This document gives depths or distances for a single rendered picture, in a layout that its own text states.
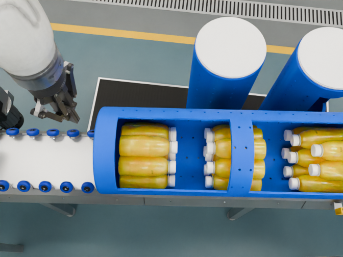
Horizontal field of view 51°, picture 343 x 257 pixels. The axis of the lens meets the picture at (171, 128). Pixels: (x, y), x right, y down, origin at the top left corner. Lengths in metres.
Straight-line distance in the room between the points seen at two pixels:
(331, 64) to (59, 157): 1.09
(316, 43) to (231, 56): 0.34
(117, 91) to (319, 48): 1.29
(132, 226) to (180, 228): 0.29
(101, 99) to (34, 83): 1.71
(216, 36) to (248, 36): 0.13
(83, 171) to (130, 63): 1.37
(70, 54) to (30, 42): 2.18
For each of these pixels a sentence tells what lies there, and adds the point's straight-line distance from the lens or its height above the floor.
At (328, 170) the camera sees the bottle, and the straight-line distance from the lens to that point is 1.23.
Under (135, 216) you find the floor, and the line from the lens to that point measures 2.24.
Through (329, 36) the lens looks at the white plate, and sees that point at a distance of 1.58.
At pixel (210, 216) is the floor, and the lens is 2.25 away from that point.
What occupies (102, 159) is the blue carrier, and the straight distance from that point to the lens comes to 1.05.
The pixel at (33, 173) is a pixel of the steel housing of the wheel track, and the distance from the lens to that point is 1.41.
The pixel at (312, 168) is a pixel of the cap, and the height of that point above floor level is 1.12.
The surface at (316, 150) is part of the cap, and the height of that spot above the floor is 1.15.
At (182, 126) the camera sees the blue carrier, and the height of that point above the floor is 1.02.
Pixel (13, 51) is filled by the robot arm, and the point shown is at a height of 1.81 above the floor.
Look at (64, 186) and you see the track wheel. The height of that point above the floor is 0.97.
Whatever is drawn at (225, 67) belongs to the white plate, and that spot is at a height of 1.04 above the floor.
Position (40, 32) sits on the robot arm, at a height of 1.80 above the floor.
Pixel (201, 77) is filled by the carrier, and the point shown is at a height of 0.95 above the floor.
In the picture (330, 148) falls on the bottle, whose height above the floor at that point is 1.16.
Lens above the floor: 2.22
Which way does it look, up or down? 70 degrees down
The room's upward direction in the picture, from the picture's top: 2 degrees clockwise
